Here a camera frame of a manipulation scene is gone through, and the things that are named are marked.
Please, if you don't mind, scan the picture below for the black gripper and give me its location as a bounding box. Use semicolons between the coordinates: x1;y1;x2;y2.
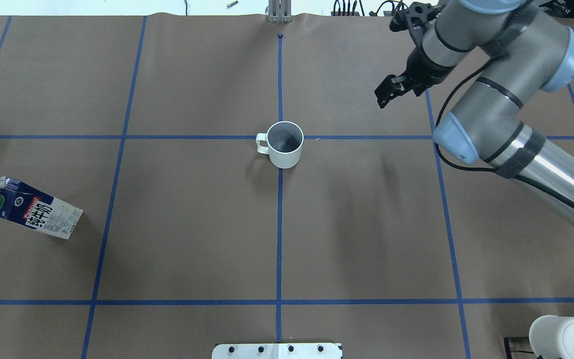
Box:
374;47;454;109

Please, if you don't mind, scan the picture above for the white ribbed HOME mug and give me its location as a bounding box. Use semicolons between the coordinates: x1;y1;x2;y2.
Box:
255;121;305;170

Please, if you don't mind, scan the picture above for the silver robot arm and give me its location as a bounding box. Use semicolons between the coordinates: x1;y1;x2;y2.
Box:
374;0;574;225

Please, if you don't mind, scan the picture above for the blue Pascual milk carton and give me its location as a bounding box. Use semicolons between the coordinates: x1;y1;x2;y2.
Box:
0;177;84;239

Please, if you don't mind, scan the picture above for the white mug on rack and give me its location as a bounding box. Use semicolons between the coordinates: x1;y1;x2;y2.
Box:
528;315;574;359

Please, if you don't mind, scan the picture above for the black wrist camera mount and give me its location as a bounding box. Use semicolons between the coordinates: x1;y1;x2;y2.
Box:
389;1;446;34

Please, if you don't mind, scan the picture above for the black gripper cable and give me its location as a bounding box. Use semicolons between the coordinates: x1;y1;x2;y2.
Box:
434;60;498;173

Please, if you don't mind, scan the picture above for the aluminium frame post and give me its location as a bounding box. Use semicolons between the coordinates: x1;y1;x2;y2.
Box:
266;0;293;23

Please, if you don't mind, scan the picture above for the black wire mug rack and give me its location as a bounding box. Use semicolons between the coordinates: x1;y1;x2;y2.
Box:
503;336;541;359

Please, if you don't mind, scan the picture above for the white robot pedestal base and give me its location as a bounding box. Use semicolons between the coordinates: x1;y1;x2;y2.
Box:
211;343;344;359

